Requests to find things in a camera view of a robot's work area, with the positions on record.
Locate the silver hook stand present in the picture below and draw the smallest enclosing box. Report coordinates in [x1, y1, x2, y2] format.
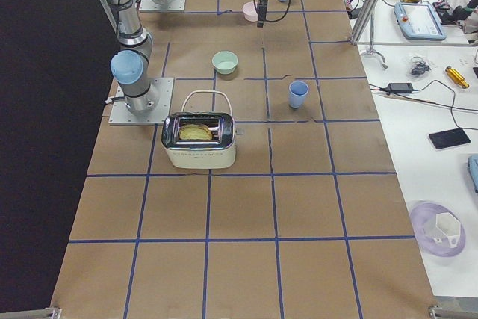
[361, 10, 388, 69]

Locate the white hexagonal cup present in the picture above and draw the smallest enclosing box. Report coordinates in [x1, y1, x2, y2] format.
[433, 213, 461, 248]

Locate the purple plate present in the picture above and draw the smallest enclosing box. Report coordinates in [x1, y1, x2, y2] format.
[410, 202, 466, 258]

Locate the yellow metal cylinder tool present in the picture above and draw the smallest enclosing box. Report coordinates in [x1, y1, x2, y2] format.
[445, 66, 470, 89]

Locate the blue cup on table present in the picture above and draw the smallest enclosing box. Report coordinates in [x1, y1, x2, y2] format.
[288, 80, 309, 109]

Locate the black power adapter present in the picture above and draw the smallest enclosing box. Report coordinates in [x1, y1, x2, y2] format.
[385, 82, 415, 94]

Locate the black cable bundle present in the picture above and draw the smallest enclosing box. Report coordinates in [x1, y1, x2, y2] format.
[408, 56, 432, 76]

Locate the blue teach pendant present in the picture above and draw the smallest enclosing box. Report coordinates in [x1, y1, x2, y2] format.
[394, 2, 447, 41]

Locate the pink bowl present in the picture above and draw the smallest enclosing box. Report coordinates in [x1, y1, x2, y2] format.
[242, 1, 258, 22]

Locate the green bowl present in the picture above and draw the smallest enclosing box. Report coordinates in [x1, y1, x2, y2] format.
[211, 51, 238, 75]

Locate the cream chrome toaster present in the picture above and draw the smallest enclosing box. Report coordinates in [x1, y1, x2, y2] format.
[161, 90, 236, 170]

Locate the black smartphone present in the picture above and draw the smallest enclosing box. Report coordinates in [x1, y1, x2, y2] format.
[428, 128, 471, 149]

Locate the toast slice in toaster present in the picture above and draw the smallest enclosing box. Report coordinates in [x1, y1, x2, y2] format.
[179, 123, 213, 140]

